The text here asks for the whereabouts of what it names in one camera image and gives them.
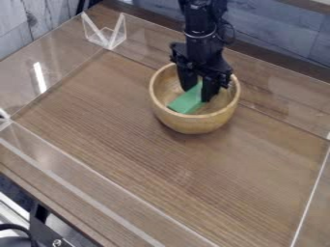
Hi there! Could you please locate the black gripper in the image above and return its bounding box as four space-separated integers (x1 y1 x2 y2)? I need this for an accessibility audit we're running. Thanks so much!
169 33 232 102

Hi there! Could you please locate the green rectangular block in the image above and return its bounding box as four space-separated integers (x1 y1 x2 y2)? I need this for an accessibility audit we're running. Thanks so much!
166 82 204 114

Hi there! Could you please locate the round wooden bowl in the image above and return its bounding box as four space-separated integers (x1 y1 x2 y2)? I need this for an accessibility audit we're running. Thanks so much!
148 63 240 134

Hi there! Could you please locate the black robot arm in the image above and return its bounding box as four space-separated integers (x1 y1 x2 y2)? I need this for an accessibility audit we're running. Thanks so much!
169 0 233 102

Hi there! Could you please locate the clear acrylic corner bracket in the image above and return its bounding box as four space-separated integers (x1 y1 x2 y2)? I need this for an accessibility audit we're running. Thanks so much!
81 13 126 50

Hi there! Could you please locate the clear acrylic tray wall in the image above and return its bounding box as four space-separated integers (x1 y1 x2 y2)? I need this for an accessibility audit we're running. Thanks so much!
0 113 219 247

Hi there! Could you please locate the black table leg bracket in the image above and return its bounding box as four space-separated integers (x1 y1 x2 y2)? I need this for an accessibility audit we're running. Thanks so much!
29 204 74 247

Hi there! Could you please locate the black cable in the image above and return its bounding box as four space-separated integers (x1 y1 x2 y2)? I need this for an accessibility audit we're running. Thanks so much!
0 221 36 240

